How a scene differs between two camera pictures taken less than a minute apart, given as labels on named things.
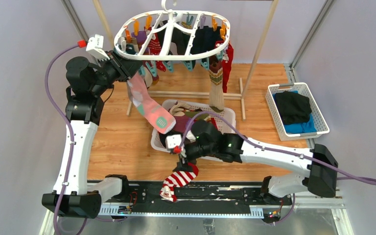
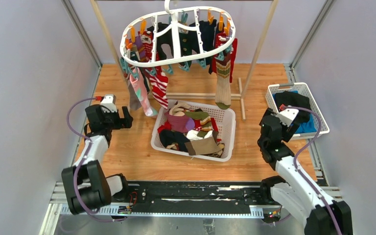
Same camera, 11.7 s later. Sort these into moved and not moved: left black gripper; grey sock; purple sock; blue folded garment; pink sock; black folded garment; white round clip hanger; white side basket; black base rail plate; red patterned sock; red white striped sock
Moved: grey sock; white round clip hanger; left black gripper; red patterned sock; red white striped sock; pink sock; purple sock
Not moved: black base rail plate; black folded garment; white side basket; blue folded garment
